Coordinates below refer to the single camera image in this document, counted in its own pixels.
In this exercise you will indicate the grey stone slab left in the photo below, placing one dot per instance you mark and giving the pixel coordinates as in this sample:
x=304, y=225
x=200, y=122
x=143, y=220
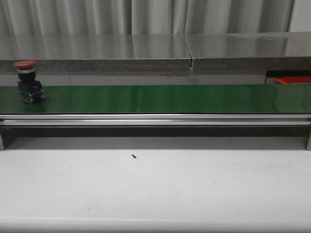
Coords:
x=96, y=53

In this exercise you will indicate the grey stone slab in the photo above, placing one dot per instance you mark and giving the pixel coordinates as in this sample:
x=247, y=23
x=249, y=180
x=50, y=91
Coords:
x=96, y=53
x=250, y=51

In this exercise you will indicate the green conveyor belt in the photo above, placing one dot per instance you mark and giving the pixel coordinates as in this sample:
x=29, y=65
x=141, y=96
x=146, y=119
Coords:
x=164, y=99

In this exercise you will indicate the red plastic bin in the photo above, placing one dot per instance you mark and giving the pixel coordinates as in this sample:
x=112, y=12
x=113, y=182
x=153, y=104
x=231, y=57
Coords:
x=294, y=79

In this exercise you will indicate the grey stone slab right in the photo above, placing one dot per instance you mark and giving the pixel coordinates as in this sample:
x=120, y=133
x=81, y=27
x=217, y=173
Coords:
x=250, y=51

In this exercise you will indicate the right conveyor support leg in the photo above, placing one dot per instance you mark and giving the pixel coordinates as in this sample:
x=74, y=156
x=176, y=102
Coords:
x=308, y=145

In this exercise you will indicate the conveyor support leg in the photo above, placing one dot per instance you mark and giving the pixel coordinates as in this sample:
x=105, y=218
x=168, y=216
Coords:
x=308, y=145
x=4, y=138

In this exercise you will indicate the left conveyor support leg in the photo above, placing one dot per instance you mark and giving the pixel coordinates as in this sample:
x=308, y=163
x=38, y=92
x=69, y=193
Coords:
x=4, y=138

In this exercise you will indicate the grey curtain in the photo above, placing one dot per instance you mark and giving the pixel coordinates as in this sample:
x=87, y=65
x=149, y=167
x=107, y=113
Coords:
x=99, y=17

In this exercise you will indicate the aluminium conveyor frame rail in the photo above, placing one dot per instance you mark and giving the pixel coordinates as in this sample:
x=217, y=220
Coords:
x=145, y=120

